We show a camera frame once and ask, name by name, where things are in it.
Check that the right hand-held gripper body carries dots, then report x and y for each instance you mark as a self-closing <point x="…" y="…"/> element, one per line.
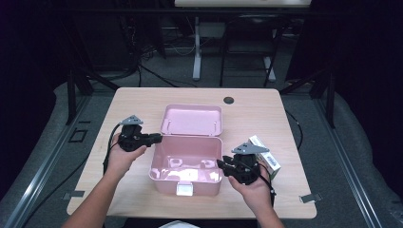
<point x="245" y="167"/>

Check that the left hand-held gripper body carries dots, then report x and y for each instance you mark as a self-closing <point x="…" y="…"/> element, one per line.
<point x="131" y="139"/>

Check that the green and white medicine box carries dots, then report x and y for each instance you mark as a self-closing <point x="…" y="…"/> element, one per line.
<point x="269" y="161"/>

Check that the pink plastic storage box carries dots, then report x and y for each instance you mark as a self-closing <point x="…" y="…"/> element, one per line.
<point x="187" y="152"/>

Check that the person's left hand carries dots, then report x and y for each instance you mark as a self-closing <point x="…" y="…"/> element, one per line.
<point x="120" y="161"/>

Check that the person's right hand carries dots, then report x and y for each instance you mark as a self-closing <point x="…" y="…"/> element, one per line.
<point x="255" y="193"/>

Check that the person's white clothing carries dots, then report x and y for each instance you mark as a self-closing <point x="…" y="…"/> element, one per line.
<point x="179" y="224"/>

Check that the black metal stand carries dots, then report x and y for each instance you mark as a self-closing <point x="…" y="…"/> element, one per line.
<point x="72" y="95"/>
<point x="329" y="95"/>

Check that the white desk with metal legs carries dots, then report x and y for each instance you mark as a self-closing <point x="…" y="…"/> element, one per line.
<point x="197" y="47"/>

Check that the aluminium floor rail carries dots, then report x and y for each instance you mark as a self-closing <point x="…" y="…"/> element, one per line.
<point x="348" y="171"/>
<point x="41" y="171"/>

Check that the black metal chair frame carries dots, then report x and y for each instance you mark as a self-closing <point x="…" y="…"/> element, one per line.
<point x="250" y="47"/>

